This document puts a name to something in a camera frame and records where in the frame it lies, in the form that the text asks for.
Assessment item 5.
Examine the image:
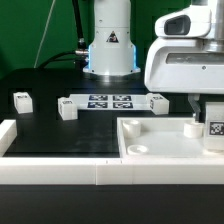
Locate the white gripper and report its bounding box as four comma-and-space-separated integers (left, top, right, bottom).
144, 38, 224, 122

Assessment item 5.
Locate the white square tabletop part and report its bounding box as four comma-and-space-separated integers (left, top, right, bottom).
117, 117, 224, 158

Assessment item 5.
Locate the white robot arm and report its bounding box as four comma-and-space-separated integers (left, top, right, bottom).
83, 0, 224, 111

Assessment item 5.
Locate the white U-shaped fence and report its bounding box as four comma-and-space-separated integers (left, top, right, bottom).
0, 120, 224, 185

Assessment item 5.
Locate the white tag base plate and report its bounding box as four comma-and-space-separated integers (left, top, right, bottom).
70, 94, 150, 111

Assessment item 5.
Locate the black thick cable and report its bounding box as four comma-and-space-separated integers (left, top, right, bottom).
37, 0, 90, 70

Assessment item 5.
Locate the thin grey cable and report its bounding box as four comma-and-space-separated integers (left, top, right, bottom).
33, 0, 57, 69

